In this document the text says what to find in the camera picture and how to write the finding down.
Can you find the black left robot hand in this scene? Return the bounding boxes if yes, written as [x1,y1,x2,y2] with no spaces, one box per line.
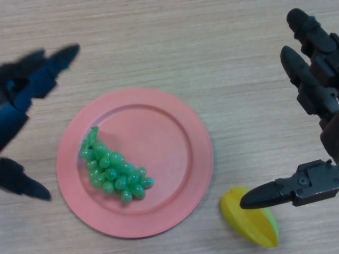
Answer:
[0,43,81,201]

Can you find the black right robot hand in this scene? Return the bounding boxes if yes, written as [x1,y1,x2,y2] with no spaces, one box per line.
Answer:
[239,8,339,210]

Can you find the green grape bunch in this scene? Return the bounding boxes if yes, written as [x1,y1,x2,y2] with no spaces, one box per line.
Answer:
[79,126,155,204]

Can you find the pink round plate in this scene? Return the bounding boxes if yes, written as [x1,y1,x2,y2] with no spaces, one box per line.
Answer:
[56,88,213,240]

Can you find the yellow starfruit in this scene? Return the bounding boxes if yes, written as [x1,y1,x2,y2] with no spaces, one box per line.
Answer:
[220,186,280,249]

